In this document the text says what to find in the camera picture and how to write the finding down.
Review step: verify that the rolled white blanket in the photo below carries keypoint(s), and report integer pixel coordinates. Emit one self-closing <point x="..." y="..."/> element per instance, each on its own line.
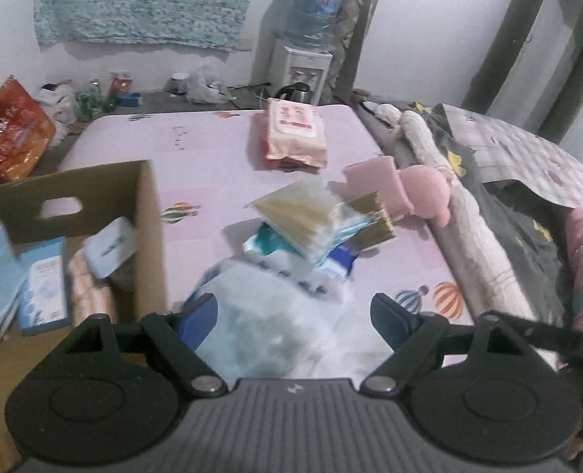
<point x="468" y="236"/>

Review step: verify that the red snack bag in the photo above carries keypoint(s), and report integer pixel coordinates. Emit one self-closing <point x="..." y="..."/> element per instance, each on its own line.
<point x="13" y="128"/>

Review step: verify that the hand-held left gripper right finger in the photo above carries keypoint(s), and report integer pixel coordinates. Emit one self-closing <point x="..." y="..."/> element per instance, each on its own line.
<point x="390" y="321"/>

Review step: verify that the grey quilt with yellow prints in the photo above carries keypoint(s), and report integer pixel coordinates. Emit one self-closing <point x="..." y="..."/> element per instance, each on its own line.
<point x="523" y="241"/>

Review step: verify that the pink plush toy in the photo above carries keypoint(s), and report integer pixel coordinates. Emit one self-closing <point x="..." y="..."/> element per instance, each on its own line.
<point x="427" y="192"/>

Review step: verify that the brown cardboard box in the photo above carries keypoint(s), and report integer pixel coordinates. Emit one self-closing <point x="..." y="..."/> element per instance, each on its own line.
<point x="146" y="236"/>

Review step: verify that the gold brown packet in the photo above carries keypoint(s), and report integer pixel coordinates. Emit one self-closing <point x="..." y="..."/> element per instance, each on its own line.
<point x="372" y="221"/>

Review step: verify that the pink printed bed sheet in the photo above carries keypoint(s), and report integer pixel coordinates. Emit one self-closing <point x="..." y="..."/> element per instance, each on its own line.
<point x="212" y="157"/>

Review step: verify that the red white packet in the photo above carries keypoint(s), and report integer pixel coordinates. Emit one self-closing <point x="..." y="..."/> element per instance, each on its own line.
<point x="121" y="83"/>

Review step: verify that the white blue wipes pack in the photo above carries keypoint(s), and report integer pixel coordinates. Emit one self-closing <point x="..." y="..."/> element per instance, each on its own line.
<point x="321" y="271"/>

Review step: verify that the blue floral wall cloth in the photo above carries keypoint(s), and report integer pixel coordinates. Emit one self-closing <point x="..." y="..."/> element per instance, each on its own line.
<point x="143" y="0"/>

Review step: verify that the green glass bottle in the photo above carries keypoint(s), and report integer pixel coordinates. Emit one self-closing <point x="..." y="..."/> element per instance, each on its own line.
<point x="94" y="101"/>

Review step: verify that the crumpled clear plastic bag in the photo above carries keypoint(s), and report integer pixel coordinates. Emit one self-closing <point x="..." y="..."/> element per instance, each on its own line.
<point x="207" y="83"/>

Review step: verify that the black electric kettle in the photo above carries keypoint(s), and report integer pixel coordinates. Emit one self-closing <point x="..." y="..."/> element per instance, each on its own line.
<point x="294" y="92"/>

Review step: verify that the clear packet of cotton swabs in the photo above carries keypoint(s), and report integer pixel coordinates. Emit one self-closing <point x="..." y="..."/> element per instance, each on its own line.
<point x="296" y="212"/>

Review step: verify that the large blue water bottle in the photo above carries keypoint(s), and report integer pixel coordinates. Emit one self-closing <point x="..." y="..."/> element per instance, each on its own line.
<point x="316" y="15"/>

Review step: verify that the white water dispenser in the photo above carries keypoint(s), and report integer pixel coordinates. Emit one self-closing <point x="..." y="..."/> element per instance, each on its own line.
<point x="298" y="69"/>

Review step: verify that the pink checkered blanket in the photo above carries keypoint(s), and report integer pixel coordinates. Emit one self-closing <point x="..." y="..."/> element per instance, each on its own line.
<point x="518" y="152"/>

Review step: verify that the white plastic bag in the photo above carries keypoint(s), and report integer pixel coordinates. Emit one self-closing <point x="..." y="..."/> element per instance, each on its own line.
<point x="281" y="325"/>

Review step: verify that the blue white box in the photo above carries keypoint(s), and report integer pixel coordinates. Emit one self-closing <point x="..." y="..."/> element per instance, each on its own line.
<point x="45" y="290"/>

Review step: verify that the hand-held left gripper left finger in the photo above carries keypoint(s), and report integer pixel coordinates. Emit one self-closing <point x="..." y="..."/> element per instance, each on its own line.
<point x="200" y="316"/>

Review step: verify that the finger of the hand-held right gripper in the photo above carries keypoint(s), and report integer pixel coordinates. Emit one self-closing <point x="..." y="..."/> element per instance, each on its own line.
<point x="567" y="342"/>

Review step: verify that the orange striped towel roll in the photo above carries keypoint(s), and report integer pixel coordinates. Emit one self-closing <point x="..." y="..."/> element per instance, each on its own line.
<point x="92" y="295"/>

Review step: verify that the pink wet wipes pack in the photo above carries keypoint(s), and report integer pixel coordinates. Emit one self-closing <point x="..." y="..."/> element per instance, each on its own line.
<point x="294" y="130"/>

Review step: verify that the grey door frame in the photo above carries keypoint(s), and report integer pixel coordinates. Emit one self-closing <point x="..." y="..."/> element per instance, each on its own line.
<point x="532" y="44"/>

